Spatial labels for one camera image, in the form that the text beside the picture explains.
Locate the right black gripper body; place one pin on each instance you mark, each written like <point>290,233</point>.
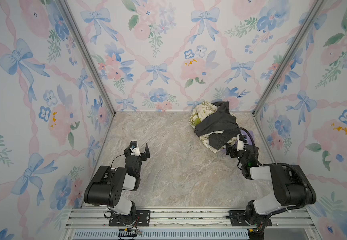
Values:
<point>233,149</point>

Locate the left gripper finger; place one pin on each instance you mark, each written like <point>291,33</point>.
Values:
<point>147,152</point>
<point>132,145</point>

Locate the purple cloth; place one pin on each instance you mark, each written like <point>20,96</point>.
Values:
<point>249,142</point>

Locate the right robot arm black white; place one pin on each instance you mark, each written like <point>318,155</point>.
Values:
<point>291,189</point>

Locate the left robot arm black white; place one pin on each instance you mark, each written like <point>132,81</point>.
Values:
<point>106,186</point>

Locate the dark grey cloth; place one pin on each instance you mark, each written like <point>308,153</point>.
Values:
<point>217,123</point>

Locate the cream green patterned cloth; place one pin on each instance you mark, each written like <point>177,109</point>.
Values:
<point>200,115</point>

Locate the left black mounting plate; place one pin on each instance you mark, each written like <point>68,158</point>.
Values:
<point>138,218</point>

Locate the black mounting plate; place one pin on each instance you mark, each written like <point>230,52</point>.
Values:
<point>138,218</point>
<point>240,218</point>

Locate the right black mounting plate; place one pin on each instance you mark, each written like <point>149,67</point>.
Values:
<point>240,218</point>

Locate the white ventilation grille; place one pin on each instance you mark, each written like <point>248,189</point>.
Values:
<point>163,234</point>

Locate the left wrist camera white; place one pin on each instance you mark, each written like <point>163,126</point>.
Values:
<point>136,151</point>

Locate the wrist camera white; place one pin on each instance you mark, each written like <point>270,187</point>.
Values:
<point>136,151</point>
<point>240,145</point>

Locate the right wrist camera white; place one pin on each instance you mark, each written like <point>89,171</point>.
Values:
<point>240,145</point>

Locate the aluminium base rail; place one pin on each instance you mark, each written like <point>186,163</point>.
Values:
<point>294,225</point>

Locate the left aluminium corner post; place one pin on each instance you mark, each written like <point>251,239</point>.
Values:
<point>71,23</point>

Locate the aluminium corner post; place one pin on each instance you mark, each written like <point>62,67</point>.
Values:
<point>71,23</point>
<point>291,51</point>

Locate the right aluminium corner post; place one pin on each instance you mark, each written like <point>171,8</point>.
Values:
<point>291,51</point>

